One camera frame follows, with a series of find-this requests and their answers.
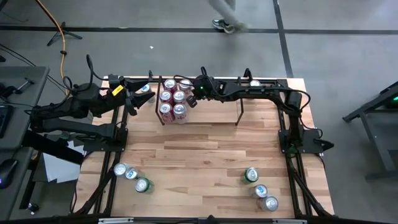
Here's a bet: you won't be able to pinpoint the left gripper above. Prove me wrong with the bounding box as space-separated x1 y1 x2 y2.
99 76 155 116

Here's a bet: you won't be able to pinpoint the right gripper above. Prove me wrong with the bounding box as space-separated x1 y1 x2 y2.
186 75 223 109

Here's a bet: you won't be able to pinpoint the blue-tab silver can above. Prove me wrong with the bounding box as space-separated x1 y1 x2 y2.
251 184 269 199
138 83 155 103
124 166 146 182

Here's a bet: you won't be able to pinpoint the red Coca-Cola can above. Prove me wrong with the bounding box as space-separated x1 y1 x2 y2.
159 102 175 124
164 78 178 94
159 90 174 105

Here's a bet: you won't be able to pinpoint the black tripod base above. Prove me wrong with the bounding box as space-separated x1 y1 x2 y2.
46 21 83 47

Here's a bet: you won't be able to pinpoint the white paper sheets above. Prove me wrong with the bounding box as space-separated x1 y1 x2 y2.
42 139 85 184

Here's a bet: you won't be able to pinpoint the black clamp tool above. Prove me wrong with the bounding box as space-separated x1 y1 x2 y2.
0 77 35 99

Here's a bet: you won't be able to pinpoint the grey side desk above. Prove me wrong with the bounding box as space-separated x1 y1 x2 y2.
0 65 50 150

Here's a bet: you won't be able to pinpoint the black keyboard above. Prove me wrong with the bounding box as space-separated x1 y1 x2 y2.
0 105 14 139

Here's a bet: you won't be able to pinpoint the black computer mouse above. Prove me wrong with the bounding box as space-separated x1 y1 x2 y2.
0 158 18 190

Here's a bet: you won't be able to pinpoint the black caster knob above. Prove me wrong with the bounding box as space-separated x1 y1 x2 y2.
26 202 40 215

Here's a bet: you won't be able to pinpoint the dark grey low desk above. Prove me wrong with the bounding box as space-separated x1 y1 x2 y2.
0 146 35 220

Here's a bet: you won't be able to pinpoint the dark grey neighbour table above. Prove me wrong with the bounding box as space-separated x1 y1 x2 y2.
341 80 398 181

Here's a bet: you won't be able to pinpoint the wooden shelf black metal frame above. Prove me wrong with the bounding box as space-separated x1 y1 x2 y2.
154 75 246 127

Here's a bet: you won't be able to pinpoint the black aluminium rig frame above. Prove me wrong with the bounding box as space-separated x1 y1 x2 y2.
70 67 336 218

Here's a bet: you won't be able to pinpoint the yellow-orange power cable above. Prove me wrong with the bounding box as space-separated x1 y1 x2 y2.
34 0 72 97

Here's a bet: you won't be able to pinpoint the silver bracket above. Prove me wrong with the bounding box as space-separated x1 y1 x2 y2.
272 219 308 224
98 217 134 224

